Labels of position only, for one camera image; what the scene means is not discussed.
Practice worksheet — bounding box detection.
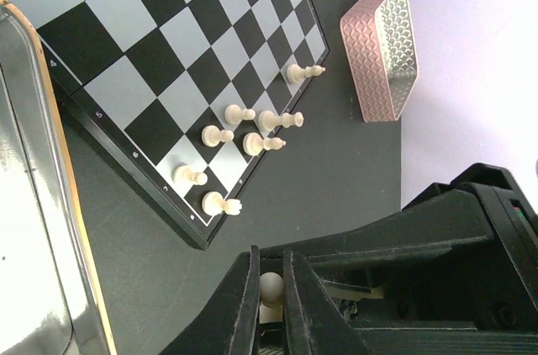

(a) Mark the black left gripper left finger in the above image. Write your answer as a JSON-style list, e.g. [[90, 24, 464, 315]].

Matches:
[[161, 246, 260, 355]]

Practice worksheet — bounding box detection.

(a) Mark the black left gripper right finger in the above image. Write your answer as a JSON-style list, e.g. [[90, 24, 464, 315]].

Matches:
[[283, 250, 370, 354]]

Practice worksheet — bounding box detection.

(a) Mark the white chess pawn gripped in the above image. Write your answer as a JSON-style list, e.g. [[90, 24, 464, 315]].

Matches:
[[260, 272, 284, 324]]

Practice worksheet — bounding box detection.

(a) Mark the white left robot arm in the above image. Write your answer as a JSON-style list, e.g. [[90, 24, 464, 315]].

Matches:
[[165, 163, 537, 354]]

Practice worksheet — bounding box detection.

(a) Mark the white chess rook on board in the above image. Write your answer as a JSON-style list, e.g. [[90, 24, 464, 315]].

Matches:
[[202, 191, 242, 216]]

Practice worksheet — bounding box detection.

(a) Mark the white chess bishop on board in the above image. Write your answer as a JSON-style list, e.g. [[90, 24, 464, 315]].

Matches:
[[242, 132, 287, 156]]

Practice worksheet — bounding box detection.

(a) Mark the white chess pawn on board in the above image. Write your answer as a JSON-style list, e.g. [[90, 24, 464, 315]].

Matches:
[[224, 104, 256, 125]]

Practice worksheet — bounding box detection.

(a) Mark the white chess bishop far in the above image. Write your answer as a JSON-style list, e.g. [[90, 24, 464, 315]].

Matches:
[[286, 64, 326, 83]]

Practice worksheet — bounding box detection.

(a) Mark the tan sweet bear tin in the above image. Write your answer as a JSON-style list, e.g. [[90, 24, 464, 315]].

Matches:
[[1, 0, 116, 354]]

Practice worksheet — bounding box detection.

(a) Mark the black and white chessboard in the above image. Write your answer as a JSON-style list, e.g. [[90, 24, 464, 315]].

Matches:
[[9, 0, 329, 248]]

